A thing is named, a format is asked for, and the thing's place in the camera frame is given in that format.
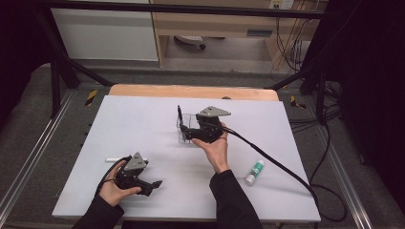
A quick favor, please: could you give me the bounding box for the black floor cable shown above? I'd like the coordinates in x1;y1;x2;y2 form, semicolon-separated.
309;120;349;223

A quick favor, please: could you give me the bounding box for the hanging cable bundle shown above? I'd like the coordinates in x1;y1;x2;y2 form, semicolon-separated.
274;14;312;73

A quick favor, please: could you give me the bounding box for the black metal diagonal strut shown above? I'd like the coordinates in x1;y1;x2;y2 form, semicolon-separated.
269;67;323;92
32;9;115;88

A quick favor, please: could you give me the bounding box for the black metal frame bar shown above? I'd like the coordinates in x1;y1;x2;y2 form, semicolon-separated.
41;0;330;20

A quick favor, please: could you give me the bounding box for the aluminium floor rail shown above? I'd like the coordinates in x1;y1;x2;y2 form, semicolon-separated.
0;90;76;218
318;138;374;229

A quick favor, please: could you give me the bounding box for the person's right hand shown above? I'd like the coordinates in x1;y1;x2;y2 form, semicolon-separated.
191;122;230;175

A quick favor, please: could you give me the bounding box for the wooden desk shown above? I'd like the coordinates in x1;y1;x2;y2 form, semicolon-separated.
149;0;330;69

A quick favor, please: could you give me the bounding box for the dark curtain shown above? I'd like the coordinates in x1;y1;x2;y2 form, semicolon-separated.
0;0;53;128
328;0;405;206

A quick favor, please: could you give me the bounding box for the white wall socket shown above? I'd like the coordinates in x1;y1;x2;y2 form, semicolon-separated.
268;0;295;10

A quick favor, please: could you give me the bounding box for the black metal post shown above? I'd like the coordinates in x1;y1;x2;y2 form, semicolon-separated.
316;69;327;126
50;59;62;119

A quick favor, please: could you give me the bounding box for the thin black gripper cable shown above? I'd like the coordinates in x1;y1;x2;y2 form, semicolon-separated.
95;155;132;197

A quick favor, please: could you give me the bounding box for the thick black gripper cable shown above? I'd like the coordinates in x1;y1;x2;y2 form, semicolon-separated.
219;124;321;213

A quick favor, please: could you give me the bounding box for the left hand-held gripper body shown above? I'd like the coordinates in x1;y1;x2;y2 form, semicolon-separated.
114;152;151;191

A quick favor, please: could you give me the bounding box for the white cabinet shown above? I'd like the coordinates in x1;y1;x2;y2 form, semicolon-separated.
51;7;160;62

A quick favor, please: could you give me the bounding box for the wooden table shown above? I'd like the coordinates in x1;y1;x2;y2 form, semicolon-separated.
108;83;280;102

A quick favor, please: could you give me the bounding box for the office chair base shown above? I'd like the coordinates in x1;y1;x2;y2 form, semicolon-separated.
174;34;207;51

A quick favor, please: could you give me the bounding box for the clear plastic organizer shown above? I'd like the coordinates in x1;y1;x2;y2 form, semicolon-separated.
176;113;204;145

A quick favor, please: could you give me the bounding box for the white pen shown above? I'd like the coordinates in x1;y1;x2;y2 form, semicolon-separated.
105;156;149;163

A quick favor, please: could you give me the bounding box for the green and white glue stick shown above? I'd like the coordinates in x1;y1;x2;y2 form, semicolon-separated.
244;159;266;186

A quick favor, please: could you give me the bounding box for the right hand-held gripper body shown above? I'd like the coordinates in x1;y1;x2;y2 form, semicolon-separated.
194;106;232;144

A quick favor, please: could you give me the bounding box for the person's left hand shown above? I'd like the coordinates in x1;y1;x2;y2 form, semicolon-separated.
98;160;143;208

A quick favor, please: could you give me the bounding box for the yellow and black tape strip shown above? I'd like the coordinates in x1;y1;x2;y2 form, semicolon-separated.
84;89;98;107
289;94;307;110

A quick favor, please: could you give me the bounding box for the black cable pile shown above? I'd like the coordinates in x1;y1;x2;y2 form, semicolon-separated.
288;81;344;134

